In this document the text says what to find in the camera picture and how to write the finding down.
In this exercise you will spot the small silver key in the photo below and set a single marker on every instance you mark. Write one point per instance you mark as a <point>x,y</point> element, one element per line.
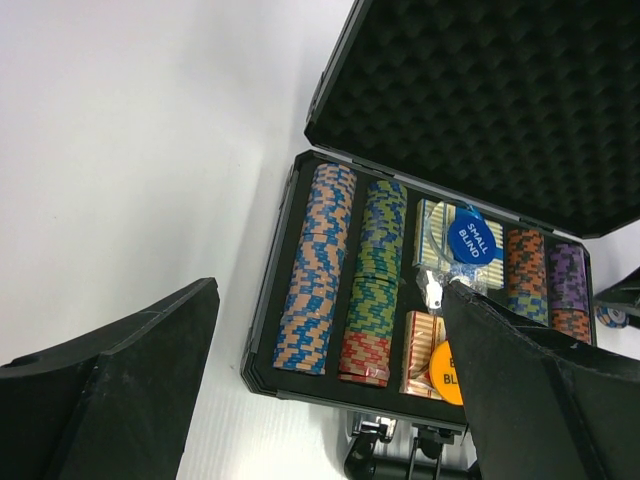
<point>431,284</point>

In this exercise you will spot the red playing card box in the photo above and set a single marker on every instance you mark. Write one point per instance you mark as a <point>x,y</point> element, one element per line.
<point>424,332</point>

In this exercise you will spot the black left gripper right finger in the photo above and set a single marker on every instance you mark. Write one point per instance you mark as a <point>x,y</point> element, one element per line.
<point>540,404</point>

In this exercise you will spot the blue white chip row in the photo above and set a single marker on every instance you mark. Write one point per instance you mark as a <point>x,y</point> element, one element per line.
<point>306,322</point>

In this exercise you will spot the orange grey chip row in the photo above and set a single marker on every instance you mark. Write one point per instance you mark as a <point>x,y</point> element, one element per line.
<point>527,293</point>

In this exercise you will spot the clear round dealer button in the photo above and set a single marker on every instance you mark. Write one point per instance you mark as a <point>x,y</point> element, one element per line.
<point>437,218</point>

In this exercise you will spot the blue small blind button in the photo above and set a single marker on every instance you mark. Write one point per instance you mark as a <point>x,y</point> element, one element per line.
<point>470,238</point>

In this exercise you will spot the green chip row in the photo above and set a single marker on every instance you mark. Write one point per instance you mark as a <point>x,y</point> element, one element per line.
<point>366,344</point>

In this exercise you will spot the stack of poker chips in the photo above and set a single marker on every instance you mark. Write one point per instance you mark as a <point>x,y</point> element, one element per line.
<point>611,317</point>

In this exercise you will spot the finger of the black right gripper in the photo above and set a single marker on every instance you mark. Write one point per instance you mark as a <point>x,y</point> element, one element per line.
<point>623,295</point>

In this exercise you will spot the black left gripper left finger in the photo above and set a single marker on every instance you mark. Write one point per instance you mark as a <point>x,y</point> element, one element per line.
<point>115,403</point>

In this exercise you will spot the black poker set case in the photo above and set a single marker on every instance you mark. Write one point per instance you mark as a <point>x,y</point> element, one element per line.
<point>526,110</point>

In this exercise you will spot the blue playing card box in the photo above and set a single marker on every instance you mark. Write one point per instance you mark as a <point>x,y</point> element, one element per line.
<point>490,276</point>

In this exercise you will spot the purple orange chip row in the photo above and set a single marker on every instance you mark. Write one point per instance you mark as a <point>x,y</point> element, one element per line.
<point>569,294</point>

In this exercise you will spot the yellow big blind button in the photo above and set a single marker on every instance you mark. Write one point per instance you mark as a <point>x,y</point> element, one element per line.
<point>443,376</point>

